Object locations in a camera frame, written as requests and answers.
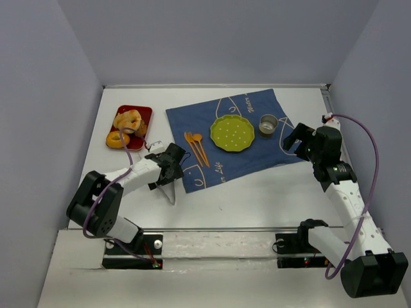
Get metal tongs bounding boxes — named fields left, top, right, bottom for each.
left=148, top=182, right=176, bottom=205

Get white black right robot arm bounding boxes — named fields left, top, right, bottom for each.
left=277, top=119, right=408, bottom=298

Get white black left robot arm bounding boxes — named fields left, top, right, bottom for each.
left=66, top=142, right=186, bottom=256

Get steel cup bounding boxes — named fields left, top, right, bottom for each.
left=258, top=114, right=278, bottom=138

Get blue fish-print placemat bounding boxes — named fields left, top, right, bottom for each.
left=166, top=89, right=300, bottom=193

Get orange plastic fork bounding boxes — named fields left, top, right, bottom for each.
left=184, top=132, right=203, bottom=167

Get orange plastic spoon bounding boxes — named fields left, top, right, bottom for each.
left=193, top=133, right=202, bottom=143

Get red tray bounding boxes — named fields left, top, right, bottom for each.
left=110, top=105, right=153, bottom=151

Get small brown muffin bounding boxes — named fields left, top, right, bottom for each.
left=135, top=120, right=148, bottom=137

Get green polka-dot plate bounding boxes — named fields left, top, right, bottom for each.
left=210, top=115, right=255, bottom=152

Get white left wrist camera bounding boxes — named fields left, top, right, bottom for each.
left=148, top=141, right=165, bottom=155

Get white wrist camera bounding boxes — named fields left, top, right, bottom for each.
left=322, top=113, right=341, bottom=130
left=148, top=141, right=165, bottom=155

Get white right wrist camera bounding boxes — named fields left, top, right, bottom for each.
left=322, top=113, right=341, bottom=130

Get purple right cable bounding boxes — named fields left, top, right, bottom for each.
left=324, top=114, right=380, bottom=279

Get yellow ring donut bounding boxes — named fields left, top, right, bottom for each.
left=106, top=131, right=130, bottom=149

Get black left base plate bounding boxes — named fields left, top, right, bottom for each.
left=101, top=232, right=163, bottom=270

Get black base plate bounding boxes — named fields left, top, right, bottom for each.
left=272, top=233, right=329, bottom=269
left=101, top=232, right=163, bottom=270

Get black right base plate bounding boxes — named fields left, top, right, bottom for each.
left=272, top=233, right=329, bottom=269

